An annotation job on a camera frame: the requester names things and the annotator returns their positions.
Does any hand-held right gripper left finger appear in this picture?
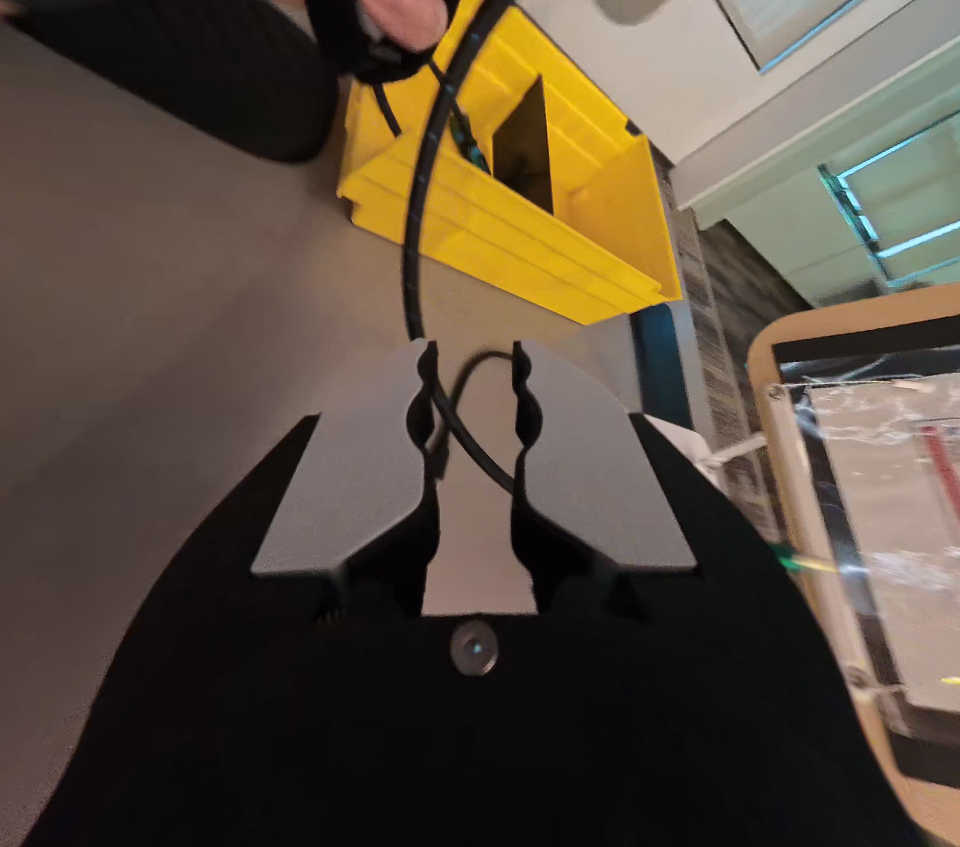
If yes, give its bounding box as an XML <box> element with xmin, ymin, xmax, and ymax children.
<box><xmin>249</xmin><ymin>338</ymin><xmax>442</xmax><ymax>578</ymax></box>

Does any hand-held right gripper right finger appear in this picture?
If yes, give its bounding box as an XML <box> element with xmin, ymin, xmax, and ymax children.
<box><xmin>510</xmin><ymin>338</ymin><xmax>700</xmax><ymax>574</ymax></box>

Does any yellow plastic storage bin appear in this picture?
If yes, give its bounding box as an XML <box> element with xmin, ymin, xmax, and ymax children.
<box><xmin>336</xmin><ymin>0</ymin><xmax>685</xmax><ymax>325</ymax></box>

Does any black braided hdmi cable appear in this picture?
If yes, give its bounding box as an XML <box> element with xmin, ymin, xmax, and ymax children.
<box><xmin>402</xmin><ymin>0</ymin><xmax>556</xmax><ymax>344</ymax></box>
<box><xmin>427</xmin><ymin>59</ymin><xmax>492</xmax><ymax>177</ymax></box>

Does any white tablet stand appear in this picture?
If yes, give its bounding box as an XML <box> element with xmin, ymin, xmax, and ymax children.
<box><xmin>645</xmin><ymin>412</ymin><xmax>770</xmax><ymax>488</ymax></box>

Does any black wrist rest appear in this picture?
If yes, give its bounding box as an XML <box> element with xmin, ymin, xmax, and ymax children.
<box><xmin>0</xmin><ymin>0</ymin><xmax>340</xmax><ymax>166</ymax></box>

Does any wooden instruction display board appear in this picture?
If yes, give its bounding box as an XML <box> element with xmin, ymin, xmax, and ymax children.
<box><xmin>746</xmin><ymin>284</ymin><xmax>960</xmax><ymax>847</ymax></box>

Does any dark desk cable box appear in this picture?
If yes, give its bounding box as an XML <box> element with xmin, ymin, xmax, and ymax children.
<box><xmin>632</xmin><ymin>301</ymin><xmax>695</xmax><ymax>430</ymax></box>

